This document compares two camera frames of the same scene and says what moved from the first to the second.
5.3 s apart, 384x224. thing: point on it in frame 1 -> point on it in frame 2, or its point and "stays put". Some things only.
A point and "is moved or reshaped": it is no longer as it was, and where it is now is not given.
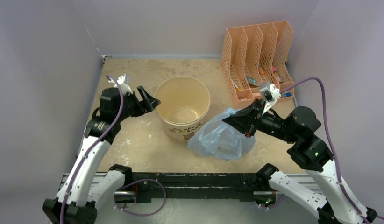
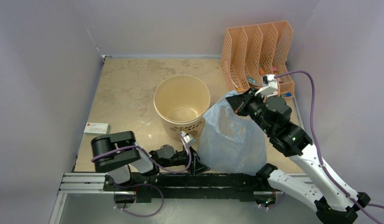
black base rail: [169, 185] stays put
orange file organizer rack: [256, 53] stays put
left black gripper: [143, 107] -> [197, 165]
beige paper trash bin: [185, 102] stays put
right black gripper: [243, 120] -> [237, 101]
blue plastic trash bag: [213, 136] is moved or reshaped
